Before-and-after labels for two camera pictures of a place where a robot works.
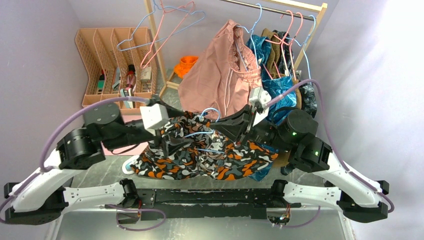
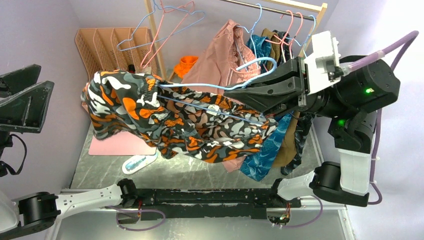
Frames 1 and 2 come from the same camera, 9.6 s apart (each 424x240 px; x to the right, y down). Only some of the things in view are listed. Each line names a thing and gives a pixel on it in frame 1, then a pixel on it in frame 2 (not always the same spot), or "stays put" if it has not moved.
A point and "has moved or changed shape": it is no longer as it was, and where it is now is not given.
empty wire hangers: [119, 49] stays put
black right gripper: [235, 126] to [269, 96]
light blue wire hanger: [211, 132] to [233, 87]
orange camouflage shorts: [206, 151] has moved or changed shape
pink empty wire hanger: [164, 11] stays put
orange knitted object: [186, 63] stays put
